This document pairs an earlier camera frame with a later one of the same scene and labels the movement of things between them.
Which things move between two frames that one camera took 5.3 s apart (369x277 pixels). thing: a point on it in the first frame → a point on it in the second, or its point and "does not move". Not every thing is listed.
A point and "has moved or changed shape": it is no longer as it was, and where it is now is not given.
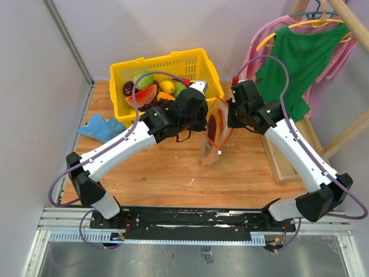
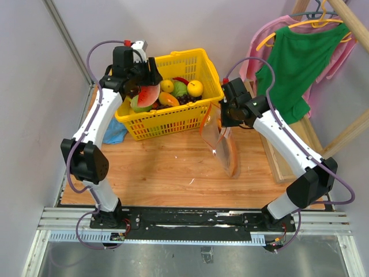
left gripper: (201, 126) → (153, 77)
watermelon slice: (144, 97) has moved or changed shape
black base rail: (192, 224) does not move
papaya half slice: (215, 124) → (227, 148)
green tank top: (295, 61) does not move
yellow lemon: (167, 86) does not move
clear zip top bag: (217, 132) has moved or changed shape
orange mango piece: (163, 95) does not move
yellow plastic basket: (192, 66) does not move
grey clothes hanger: (317, 14) does not move
